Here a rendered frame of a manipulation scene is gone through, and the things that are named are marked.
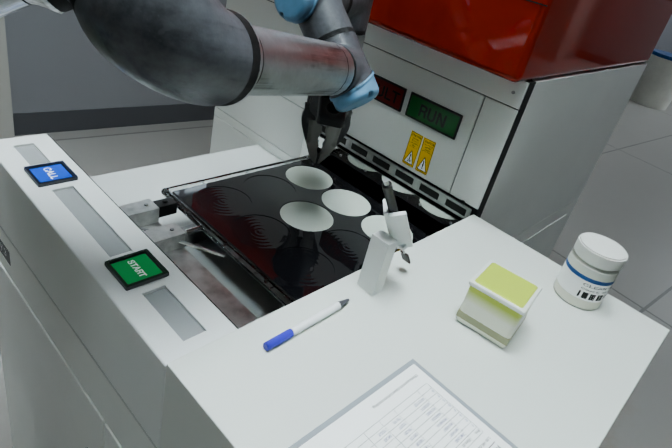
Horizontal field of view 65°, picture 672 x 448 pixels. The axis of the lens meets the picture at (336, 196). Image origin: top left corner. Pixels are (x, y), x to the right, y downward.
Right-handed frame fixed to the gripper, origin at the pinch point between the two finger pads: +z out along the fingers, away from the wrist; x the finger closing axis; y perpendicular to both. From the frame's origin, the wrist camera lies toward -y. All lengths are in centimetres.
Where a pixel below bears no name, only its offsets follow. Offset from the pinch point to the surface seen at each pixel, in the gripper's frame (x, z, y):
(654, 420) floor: -149, 97, 27
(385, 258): -6.0, -5.5, -37.7
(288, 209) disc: 4.4, 7.3, -8.1
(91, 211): 33.4, 1.7, -25.6
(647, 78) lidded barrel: -463, 65, 528
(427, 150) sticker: -20.3, -5.9, -1.0
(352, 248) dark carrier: -6.8, 7.4, -17.7
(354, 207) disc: -8.7, 7.3, -3.8
